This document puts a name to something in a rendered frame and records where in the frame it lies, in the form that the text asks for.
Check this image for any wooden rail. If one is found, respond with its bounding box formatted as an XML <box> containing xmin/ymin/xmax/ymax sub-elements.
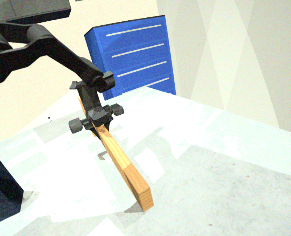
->
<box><xmin>93</xmin><ymin>124</ymin><xmax>154</xmax><ymax>212</ymax></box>

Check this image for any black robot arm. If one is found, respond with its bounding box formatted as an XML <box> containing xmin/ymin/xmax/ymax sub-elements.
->
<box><xmin>0</xmin><ymin>22</ymin><xmax>116</xmax><ymax>127</ymax></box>

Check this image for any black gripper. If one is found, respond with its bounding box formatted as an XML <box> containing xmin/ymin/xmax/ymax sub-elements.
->
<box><xmin>68</xmin><ymin>96</ymin><xmax>124</xmax><ymax>140</ymax></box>

